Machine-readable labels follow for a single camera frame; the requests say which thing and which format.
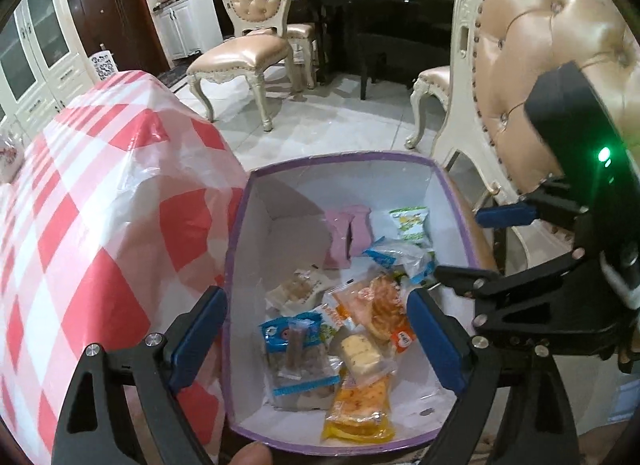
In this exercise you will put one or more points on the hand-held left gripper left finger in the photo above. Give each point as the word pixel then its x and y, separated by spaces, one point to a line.
pixel 197 340

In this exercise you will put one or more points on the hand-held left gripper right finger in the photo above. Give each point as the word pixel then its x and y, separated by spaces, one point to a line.
pixel 440 340

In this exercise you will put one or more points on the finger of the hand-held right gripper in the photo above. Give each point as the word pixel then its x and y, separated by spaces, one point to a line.
pixel 505 215
pixel 540 295

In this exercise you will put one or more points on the orange bread packet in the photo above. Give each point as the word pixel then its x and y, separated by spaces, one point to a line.
pixel 380 310

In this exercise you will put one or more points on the small yellow cake packet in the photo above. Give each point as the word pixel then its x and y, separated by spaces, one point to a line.
pixel 360 355

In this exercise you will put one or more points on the silver blue snack packet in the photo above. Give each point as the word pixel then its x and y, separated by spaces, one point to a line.
pixel 400 260

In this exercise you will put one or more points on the white green snack packet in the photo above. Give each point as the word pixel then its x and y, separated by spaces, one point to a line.
pixel 410 225

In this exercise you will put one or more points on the blue clear snack packet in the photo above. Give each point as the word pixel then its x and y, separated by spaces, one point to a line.
pixel 295 355

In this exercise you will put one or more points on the long yellow cake packet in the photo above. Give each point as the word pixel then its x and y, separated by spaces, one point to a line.
pixel 355 410

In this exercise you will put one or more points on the round cookie clear packet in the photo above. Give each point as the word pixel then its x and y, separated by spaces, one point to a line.
pixel 300 290

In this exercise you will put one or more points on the small purple snack packet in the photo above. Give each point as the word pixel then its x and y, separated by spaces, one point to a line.
pixel 361 232

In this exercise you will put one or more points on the large purple snack packet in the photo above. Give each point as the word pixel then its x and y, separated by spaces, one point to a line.
pixel 339 237

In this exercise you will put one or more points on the white box purple rim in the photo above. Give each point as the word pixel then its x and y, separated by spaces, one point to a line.
pixel 300 205

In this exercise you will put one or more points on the person's left hand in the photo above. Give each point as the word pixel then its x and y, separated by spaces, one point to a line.
pixel 250 456

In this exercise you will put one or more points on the beige tufted dining chair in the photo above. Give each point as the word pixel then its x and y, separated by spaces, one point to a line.
pixel 540 35
pixel 305 30
pixel 250 45

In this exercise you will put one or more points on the pink checked tablecloth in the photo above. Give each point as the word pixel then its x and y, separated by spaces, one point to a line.
pixel 100 245

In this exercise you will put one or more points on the beige padded stool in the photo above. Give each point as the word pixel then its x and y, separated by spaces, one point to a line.
pixel 432 80

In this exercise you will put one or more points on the black piano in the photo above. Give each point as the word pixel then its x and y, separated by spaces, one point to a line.
pixel 390 25

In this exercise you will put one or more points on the white floral teapot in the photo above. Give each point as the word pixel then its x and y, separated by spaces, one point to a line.
pixel 7 157

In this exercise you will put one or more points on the dark floor mat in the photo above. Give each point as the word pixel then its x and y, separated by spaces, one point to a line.
pixel 174 77

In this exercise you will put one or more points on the white lattice bin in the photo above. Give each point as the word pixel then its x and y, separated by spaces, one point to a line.
pixel 104 66

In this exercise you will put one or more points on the white low cabinet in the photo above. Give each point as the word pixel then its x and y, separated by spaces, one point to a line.
pixel 187 27

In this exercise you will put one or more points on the dark brown door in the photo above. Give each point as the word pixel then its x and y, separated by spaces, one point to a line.
pixel 120 15

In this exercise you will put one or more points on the white wall cabinets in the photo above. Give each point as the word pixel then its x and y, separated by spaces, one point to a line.
pixel 40 55

